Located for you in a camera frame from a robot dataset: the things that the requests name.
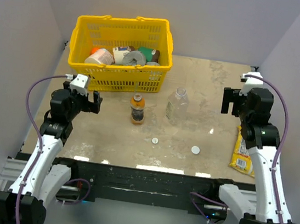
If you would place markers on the green packet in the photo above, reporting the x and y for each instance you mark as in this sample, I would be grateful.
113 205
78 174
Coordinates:
149 53

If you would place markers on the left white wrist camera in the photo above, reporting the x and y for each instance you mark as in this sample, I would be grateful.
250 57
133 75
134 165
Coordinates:
80 84

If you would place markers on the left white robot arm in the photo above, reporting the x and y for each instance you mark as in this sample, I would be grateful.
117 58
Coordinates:
26 200

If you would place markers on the white bottle orange cap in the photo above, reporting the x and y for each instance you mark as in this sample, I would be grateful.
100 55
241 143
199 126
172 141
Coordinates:
100 56

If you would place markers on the large white bottle cap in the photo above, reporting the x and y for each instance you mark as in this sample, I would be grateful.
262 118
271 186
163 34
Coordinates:
195 150

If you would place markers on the grey tape roll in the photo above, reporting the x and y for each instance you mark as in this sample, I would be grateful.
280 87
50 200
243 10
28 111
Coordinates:
134 58

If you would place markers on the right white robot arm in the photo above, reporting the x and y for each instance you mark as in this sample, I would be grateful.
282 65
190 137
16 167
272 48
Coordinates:
262 140

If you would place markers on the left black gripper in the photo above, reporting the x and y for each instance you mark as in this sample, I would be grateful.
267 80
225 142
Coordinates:
89 105

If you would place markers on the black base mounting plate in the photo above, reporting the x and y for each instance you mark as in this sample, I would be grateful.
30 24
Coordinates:
152 188

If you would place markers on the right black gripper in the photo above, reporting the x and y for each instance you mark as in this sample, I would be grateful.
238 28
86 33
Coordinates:
232 95

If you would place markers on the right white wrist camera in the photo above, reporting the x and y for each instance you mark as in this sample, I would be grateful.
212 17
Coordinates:
251 80

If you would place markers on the brown packet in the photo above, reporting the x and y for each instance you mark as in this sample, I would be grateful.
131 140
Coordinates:
155 55

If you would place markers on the clear plastic bottle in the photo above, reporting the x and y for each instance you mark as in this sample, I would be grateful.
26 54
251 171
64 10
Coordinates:
177 105

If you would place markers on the orange drink bottle blue label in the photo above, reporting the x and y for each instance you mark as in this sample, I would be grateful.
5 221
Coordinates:
137 109

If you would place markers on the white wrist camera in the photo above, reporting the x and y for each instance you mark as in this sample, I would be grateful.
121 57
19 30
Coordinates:
251 80
80 84

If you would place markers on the yellow snack bag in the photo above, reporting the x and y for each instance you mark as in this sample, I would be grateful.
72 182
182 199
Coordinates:
240 159

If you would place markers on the small white bottle cap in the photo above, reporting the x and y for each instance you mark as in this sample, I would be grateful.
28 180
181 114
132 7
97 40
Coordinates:
155 140

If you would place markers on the yellow plastic shopping basket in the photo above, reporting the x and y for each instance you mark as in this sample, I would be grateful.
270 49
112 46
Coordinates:
109 32

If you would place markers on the white labelled carton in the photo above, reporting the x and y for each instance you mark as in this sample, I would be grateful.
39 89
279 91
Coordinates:
120 52

